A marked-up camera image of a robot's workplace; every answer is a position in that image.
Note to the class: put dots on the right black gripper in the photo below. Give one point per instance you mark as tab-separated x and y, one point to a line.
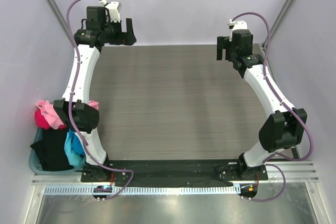
226	48

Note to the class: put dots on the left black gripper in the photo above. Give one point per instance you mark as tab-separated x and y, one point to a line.
127	38

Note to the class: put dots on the light pink t-shirt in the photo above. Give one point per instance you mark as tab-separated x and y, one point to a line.
56	115

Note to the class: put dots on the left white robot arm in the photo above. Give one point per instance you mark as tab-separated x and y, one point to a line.
78	88

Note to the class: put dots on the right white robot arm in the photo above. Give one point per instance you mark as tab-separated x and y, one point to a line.
283	126

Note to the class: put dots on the magenta t-shirt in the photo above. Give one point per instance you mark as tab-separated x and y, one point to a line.
42	121

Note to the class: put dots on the blue t-shirt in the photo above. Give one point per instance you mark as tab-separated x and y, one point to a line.
74	150

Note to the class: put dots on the black t-shirt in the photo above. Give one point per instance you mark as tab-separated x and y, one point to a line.
49	150

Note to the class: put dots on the teal laundry basket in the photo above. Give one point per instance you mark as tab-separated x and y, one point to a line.
36	168

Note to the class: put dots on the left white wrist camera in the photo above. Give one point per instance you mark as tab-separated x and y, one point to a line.
113	10

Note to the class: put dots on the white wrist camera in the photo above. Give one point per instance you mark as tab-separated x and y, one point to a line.
113	10
236	25

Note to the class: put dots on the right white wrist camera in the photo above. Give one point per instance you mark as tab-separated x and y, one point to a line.
236	25

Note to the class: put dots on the left aluminium frame post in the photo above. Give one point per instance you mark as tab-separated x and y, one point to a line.
60	19

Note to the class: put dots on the aluminium frame post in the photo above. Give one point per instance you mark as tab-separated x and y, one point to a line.
281	16
60	19

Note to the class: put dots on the right aluminium frame post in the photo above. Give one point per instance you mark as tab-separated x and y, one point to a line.
281	16

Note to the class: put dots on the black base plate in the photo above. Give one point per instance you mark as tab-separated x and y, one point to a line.
179	173

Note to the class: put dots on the aluminium front rail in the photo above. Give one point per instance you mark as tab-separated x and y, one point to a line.
295	172

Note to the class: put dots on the white slotted cable duct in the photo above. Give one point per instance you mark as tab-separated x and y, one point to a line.
95	190

